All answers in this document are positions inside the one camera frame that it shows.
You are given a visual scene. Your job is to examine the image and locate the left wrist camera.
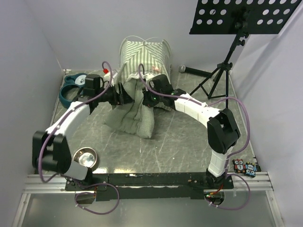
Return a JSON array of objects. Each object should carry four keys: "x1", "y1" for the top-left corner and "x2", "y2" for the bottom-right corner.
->
[{"x1": 103, "y1": 69, "x2": 118, "y2": 83}]

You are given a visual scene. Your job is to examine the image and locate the round metal lid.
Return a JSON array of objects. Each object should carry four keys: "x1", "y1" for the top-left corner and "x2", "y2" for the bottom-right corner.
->
[{"x1": 72, "y1": 147, "x2": 99, "y2": 171}]

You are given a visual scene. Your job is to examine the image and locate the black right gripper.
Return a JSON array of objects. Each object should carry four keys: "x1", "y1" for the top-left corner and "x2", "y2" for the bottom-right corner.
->
[{"x1": 143, "y1": 84, "x2": 164, "y2": 108}]

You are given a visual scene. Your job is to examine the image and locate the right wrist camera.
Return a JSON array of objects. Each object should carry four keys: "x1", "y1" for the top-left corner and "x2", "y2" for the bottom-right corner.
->
[{"x1": 142, "y1": 73, "x2": 157, "y2": 83}]

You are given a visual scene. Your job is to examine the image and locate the green striped pet tent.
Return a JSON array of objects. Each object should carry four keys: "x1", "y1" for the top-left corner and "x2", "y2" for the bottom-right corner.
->
[{"x1": 118, "y1": 38, "x2": 171, "y2": 83}]

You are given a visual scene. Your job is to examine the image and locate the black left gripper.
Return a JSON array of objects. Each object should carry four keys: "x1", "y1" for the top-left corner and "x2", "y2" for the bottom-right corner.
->
[{"x1": 96, "y1": 83, "x2": 135, "y2": 106}]

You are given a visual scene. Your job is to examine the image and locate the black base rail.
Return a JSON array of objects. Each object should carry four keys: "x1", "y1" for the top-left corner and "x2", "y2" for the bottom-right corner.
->
[{"x1": 65, "y1": 172, "x2": 234, "y2": 201}]

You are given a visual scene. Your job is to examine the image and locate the black music stand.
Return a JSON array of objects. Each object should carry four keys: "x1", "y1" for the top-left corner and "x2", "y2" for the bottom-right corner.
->
[{"x1": 189, "y1": 0, "x2": 301, "y2": 99}]

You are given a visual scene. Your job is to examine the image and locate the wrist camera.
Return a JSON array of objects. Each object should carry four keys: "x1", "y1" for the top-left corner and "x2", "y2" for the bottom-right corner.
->
[
  {"x1": 142, "y1": 73, "x2": 157, "y2": 83},
  {"x1": 103, "y1": 69, "x2": 118, "y2": 83}
]

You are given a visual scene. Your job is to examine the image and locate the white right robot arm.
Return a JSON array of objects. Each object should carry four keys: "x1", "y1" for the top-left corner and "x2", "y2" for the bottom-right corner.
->
[{"x1": 143, "y1": 74, "x2": 241, "y2": 189}]

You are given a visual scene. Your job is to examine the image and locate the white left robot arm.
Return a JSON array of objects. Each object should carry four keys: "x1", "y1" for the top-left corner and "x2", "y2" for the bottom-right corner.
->
[{"x1": 32, "y1": 71, "x2": 132, "y2": 190}]

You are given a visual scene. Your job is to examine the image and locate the black handheld microphone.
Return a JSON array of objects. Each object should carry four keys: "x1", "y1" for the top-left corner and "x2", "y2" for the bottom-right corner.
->
[{"x1": 178, "y1": 65, "x2": 211, "y2": 77}]

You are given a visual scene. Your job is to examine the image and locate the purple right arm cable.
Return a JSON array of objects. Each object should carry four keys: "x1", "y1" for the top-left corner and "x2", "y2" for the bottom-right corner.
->
[{"x1": 137, "y1": 63, "x2": 251, "y2": 210}]

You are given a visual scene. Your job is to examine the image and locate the teal double pet bowl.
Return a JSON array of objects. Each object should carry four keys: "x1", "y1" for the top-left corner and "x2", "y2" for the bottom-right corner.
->
[{"x1": 59, "y1": 73, "x2": 87, "y2": 108}]

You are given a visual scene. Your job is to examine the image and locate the green checkered pet cushion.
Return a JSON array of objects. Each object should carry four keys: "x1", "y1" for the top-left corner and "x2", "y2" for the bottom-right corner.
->
[{"x1": 103, "y1": 79, "x2": 171, "y2": 140}]

